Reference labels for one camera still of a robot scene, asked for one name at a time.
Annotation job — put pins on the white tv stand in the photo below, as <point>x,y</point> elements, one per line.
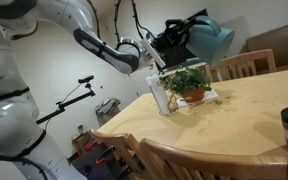
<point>166,68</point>

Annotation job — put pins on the green potted plant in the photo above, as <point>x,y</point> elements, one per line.
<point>185,80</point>

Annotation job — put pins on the brown leather armchair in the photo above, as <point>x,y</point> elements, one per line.
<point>277,41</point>

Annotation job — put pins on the wooden chair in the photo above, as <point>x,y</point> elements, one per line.
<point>128,149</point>
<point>240,66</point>
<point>177,164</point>

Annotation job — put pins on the white paper under pot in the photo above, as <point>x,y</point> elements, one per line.
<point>207,95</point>

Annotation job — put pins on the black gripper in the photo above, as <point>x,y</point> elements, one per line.
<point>171,36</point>

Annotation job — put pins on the black flat screen television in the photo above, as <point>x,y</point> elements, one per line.
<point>180,53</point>

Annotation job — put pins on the right wooden chair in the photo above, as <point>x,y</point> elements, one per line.
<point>177,164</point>

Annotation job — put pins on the black camera on boom arm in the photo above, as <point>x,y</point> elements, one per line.
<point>63,104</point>

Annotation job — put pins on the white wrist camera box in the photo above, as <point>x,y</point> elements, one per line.
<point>153,53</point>

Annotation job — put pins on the terracotta plant pot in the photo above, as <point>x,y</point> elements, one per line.
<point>194,95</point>

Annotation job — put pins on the grey cloth bundle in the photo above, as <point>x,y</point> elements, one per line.
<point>109,106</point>

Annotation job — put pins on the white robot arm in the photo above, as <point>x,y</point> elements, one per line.
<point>22,141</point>

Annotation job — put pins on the clutter on floor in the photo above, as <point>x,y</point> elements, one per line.
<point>97,161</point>

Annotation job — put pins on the metal paper towel holder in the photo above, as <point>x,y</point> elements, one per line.
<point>169,113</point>

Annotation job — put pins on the teal plastic watering can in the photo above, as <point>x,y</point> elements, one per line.
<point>208,41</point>

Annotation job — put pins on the far left wooden chair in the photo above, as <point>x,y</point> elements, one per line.
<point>240,66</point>

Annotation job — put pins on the dried plant sprig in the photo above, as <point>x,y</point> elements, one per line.
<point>172,101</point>

